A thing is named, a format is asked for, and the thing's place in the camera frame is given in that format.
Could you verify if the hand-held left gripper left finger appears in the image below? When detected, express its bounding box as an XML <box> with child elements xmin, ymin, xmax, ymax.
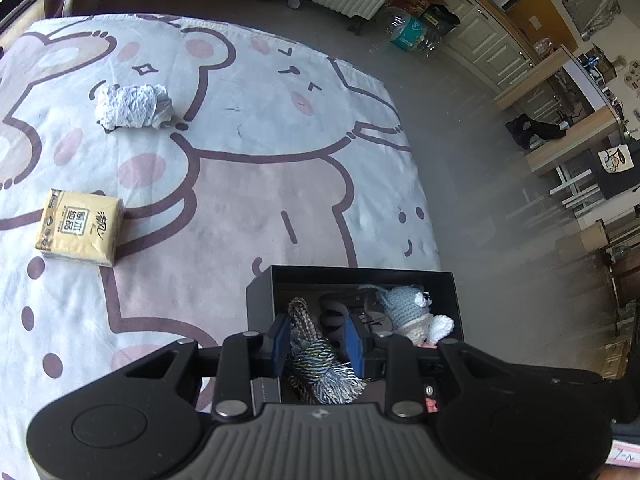
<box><xmin>120</xmin><ymin>312</ymin><xmax>293</xmax><ymax>422</ymax></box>

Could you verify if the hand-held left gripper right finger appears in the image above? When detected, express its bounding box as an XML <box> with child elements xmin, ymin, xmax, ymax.
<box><xmin>342</xmin><ymin>320</ymin><xmax>507</xmax><ymax>420</ymax></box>

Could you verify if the grey twisted rope tassel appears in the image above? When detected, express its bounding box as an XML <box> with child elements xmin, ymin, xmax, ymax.
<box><xmin>285</xmin><ymin>296</ymin><xmax>369</xmax><ymax>406</ymax></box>

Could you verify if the black hair claw clip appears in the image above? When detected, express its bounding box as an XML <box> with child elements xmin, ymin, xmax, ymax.
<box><xmin>320</xmin><ymin>292</ymin><xmax>388</xmax><ymax>357</ymax></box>

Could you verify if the grey crochet mouse toy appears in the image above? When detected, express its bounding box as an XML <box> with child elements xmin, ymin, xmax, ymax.
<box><xmin>357</xmin><ymin>284</ymin><xmax>455</xmax><ymax>347</ymax></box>

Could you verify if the black cardboard box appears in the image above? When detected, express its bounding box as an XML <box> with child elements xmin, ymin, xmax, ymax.
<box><xmin>246</xmin><ymin>265</ymin><xmax>466</xmax><ymax>411</ymax></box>

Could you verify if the pink crochet toy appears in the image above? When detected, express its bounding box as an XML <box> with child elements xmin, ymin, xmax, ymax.
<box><xmin>421</xmin><ymin>342</ymin><xmax>443</xmax><ymax>411</ymax></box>

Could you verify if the cartoon printed blanket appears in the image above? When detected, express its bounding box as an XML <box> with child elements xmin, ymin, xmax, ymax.
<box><xmin>0</xmin><ymin>14</ymin><xmax>443</xmax><ymax>480</ymax></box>

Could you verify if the yellow tissue packet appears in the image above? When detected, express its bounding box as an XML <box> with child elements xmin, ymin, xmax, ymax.
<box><xmin>34</xmin><ymin>188</ymin><xmax>126</xmax><ymax>267</ymax></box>

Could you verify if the dark cloth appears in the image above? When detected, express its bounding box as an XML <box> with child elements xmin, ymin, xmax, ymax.
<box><xmin>505</xmin><ymin>113</ymin><xmax>568</xmax><ymax>150</ymax></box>

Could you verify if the white crochet pouch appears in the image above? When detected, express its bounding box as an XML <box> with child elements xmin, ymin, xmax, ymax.
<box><xmin>94</xmin><ymin>82</ymin><xmax>175</xmax><ymax>132</ymax></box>

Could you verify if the wooden shelf desk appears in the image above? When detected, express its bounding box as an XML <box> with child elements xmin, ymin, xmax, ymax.
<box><xmin>494</xmin><ymin>46</ymin><xmax>632</xmax><ymax>177</ymax></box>

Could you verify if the pack of water bottles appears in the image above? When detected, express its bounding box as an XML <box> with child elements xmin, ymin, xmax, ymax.
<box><xmin>385</xmin><ymin>7</ymin><xmax>444</xmax><ymax>56</ymax></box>

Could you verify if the cream cabinet row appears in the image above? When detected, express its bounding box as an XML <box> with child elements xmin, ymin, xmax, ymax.
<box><xmin>439</xmin><ymin>0</ymin><xmax>542</xmax><ymax>107</ymax></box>

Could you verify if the black bag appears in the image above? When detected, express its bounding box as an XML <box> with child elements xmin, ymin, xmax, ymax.
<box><xmin>419</xmin><ymin>2</ymin><xmax>462</xmax><ymax>37</ymax></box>

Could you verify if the grey wall picture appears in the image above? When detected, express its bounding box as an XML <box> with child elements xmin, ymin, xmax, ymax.
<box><xmin>561</xmin><ymin>0</ymin><xmax>623</xmax><ymax>43</ymax></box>

